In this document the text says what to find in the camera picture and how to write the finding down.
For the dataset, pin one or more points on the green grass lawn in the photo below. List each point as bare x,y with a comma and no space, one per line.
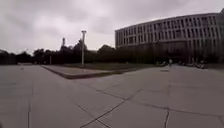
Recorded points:
106,66

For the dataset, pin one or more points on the grey stone kerb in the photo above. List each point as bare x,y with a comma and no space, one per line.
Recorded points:
86,74

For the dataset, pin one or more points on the distant tower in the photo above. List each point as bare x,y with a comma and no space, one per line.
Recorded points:
63,41

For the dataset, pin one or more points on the pale lamp post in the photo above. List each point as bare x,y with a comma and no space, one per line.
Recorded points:
83,46

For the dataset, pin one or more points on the large curved grey building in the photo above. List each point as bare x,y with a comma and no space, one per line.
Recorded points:
173,35

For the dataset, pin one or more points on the grey concrete slab pavement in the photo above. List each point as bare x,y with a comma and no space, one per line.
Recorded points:
116,100

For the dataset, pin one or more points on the row of dark trees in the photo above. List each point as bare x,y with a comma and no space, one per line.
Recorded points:
66,56

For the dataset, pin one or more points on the row of parked bicycles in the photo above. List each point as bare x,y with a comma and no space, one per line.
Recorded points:
186,63

